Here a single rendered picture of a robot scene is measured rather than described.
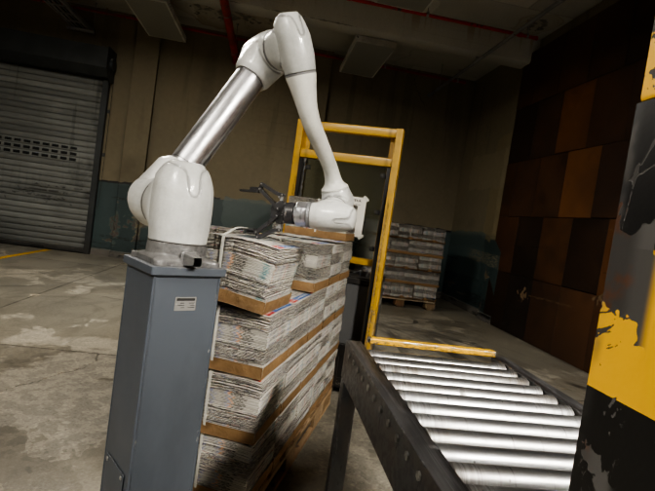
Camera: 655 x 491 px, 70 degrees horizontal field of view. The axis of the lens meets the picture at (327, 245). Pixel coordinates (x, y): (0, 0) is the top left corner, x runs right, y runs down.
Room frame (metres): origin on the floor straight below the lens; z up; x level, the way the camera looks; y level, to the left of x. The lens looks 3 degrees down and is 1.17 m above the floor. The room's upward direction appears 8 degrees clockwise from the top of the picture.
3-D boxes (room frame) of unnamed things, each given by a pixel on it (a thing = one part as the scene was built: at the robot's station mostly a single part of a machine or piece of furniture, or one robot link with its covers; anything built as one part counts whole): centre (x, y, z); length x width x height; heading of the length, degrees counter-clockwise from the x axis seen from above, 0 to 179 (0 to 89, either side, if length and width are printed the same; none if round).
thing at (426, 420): (0.98, -0.45, 0.77); 0.47 x 0.05 x 0.05; 98
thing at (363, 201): (3.30, -0.05, 1.28); 0.57 x 0.01 x 0.65; 77
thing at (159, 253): (1.25, 0.39, 1.03); 0.22 x 0.18 x 0.06; 42
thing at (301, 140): (3.35, 0.28, 0.97); 0.09 x 0.09 x 1.75; 77
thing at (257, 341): (2.15, 0.21, 0.42); 1.17 x 0.39 x 0.83; 167
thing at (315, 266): (2.28, 0.18, 0.95); 0.38 x 0.29 x 0.23; 76
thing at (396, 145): (3.21, -0.36, 0.97); 0.09 x 0.09 x 1.75; 77
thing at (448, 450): (0.85, -0.47, 0.77); 0.47 x 0.05 x 0.05; 98
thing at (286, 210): (1.65, 0.17, 1.18); 0.09 x 0.07 x 0.08; 77
